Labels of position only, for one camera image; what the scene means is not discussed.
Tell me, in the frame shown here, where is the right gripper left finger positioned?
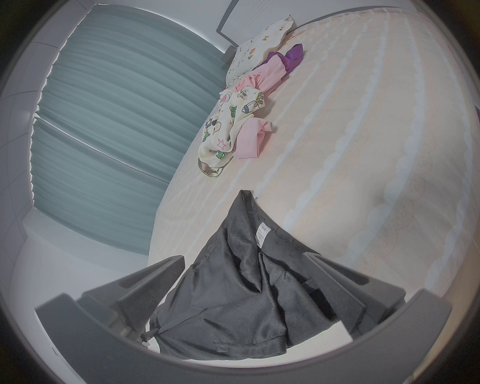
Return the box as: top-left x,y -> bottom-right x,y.
78,255 -> 186,338

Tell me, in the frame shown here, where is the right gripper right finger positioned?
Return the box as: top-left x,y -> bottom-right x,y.
303,252 -> 407,336

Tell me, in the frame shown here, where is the black T-shirt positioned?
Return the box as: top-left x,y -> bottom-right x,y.
148,189 -> 338,361

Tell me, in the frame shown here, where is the bed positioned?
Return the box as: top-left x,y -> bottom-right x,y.
147,0 -> 480,353

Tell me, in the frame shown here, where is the blue-green curtain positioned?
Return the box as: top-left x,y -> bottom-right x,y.
37,8 -> 236,181
29,119 -> 170,256

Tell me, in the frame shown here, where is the white printed pyjama top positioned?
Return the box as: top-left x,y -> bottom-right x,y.
197,85 -> 267,178

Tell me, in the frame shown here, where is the purple garment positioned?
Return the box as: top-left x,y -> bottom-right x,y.
267,43 -> 304,74

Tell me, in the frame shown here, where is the white printed pillow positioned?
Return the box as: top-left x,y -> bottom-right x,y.
225,14 -> 295,85

